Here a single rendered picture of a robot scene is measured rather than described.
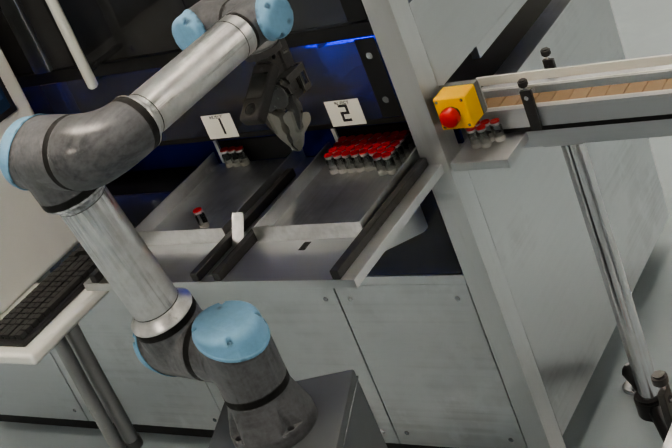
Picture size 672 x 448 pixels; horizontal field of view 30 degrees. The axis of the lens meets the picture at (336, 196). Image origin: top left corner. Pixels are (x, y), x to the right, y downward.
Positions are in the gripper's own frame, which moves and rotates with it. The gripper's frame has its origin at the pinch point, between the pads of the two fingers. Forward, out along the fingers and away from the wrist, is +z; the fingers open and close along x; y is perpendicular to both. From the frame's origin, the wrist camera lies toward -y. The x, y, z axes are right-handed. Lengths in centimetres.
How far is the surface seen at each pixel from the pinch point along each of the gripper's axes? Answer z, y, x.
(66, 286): 27, -6, 72
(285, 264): 21.6, -7.0, 7.8
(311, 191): 21.5, 19.7, 17.1
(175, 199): 20, 18, 54
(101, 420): 77, 3, 99
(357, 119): 9.5, 27.5, 4.6
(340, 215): 21.4, 9.5, 3.9
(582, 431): 110, 46, -11
